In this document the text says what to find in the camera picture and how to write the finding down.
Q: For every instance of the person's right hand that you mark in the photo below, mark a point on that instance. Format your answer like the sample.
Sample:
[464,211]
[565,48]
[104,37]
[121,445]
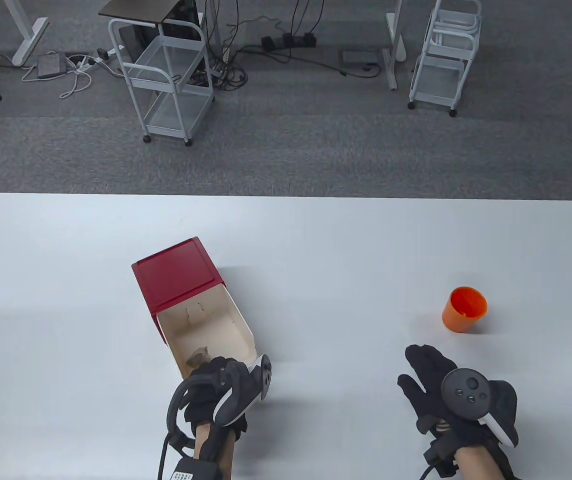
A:
[435,372]

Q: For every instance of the person's left hand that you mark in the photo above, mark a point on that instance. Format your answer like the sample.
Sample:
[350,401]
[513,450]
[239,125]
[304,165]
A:
[201,406]

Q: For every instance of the brown pyramid tea bag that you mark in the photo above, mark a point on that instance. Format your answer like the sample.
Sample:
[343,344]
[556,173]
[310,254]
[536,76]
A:
[198,357]

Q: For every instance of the orange cup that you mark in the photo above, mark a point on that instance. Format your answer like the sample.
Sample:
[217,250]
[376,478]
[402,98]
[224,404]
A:
[458,320]

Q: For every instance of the red tea bag box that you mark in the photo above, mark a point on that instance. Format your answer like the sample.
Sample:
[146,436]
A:
[176,272]

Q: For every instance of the person's right forearm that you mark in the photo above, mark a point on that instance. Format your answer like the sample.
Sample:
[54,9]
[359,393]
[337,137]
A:
[480,465]

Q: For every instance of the person's left forearm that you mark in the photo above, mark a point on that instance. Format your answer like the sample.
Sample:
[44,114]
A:
[203,442]

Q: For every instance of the grey power adapter box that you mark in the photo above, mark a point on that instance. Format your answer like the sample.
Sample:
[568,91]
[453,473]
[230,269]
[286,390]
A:
[51,65]

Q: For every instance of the black white left hand controller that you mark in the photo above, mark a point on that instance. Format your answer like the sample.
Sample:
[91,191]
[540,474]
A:
[238,400]

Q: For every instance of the black white hand controller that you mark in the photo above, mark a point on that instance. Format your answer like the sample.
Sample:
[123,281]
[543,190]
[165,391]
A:
[468,395]
[238,400]

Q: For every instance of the black white right hand controller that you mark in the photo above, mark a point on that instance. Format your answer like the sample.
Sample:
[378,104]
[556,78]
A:
[468,395]

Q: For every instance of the black left wrist sensor module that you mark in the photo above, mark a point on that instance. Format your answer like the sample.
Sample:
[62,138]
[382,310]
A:
[193,471]

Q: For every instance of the black wrist sensor module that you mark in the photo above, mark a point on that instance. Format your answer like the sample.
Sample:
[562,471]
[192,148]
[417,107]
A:
[440,455]
[193,471]

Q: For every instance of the black right wrist sensor module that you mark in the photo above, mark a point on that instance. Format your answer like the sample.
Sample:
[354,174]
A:
[440,455]

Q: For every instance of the grey flat floor device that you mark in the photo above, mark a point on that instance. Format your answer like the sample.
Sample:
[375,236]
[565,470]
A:
[359,57]

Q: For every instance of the white desk leg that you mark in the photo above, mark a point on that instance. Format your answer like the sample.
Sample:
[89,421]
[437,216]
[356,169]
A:
[394,30]
[28,37]

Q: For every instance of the white power strip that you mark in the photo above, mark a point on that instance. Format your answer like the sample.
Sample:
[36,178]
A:
[97,59]

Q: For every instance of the black power strip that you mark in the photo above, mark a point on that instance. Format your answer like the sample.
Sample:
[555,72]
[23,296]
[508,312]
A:
[288,41]

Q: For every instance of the dark wooden desk top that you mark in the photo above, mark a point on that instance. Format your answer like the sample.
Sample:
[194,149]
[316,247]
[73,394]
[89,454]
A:
[136,10]

